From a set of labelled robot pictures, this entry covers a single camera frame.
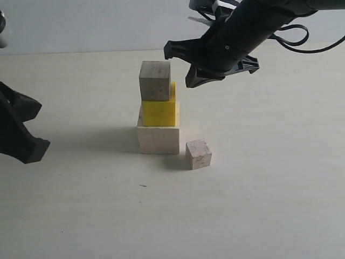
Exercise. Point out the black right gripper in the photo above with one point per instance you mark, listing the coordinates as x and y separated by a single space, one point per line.
213 56

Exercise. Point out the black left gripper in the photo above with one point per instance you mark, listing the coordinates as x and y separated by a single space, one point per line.
17 141

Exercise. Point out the medium wooden cube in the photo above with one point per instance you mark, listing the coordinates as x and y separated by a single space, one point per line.
155 80

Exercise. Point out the yellow cube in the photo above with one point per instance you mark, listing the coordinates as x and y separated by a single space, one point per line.
161 113

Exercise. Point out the large wooden cube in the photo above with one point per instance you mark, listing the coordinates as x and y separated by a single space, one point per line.
159 140

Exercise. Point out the small wooden cube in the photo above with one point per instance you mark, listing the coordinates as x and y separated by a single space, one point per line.
198 154

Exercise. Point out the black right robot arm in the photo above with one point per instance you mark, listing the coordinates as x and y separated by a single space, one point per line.
235 30

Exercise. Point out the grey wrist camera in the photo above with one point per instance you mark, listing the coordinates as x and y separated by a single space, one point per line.
213 9

